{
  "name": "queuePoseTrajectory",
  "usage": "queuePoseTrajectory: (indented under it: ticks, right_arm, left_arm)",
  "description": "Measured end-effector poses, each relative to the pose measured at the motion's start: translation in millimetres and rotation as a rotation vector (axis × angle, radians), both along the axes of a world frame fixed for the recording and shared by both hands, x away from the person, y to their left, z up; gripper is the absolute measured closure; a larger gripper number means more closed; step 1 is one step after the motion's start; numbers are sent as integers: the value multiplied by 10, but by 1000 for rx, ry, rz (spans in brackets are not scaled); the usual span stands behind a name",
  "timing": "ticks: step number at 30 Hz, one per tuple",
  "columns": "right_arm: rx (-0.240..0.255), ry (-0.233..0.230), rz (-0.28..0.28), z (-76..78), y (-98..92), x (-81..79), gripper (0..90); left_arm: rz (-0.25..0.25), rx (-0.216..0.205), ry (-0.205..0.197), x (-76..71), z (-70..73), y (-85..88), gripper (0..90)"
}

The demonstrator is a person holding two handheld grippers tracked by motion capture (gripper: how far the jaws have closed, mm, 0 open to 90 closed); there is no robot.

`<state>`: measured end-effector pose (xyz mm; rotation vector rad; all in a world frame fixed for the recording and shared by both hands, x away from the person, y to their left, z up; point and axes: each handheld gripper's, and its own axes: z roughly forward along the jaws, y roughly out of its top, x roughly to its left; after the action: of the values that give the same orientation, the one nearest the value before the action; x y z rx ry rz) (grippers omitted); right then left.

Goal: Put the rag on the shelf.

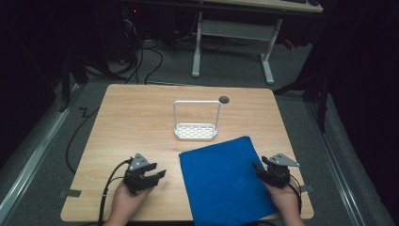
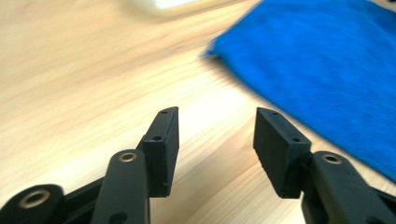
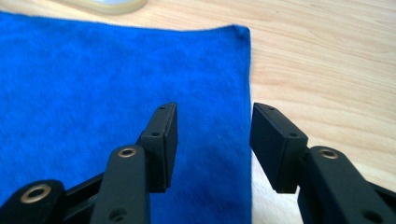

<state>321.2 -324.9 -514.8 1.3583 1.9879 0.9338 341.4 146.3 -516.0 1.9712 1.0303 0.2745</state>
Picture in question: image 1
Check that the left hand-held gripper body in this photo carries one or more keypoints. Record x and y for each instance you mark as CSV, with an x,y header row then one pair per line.
x,y
135,175

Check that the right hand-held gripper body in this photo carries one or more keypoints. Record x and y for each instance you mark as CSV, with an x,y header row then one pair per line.
x,y
278,172

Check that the blue cloth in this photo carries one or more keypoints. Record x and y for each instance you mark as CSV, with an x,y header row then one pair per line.
x,y
224,182

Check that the person's right hand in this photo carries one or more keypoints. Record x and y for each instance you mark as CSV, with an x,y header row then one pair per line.
x,y
284,201

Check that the person's left hand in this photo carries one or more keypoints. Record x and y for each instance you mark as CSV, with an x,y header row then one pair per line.
x,y
125,204

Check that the grey tape strip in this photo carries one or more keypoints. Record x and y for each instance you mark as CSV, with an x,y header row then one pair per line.
x,y
306,188
70,193

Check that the white towel rack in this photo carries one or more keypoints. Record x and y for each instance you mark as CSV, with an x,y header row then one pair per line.
x,y
196,130

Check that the dark round table grommet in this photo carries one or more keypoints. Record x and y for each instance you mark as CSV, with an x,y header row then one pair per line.
x,y
224,100

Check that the black stand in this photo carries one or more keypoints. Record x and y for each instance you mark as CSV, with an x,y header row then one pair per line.
x,y
316,94
73,75

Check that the white-framed desk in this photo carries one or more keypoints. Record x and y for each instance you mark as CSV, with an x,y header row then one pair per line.
x,y
235,29

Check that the metal floor rail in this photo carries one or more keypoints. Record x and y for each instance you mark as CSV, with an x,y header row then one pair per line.
x,y
34,157
337,169

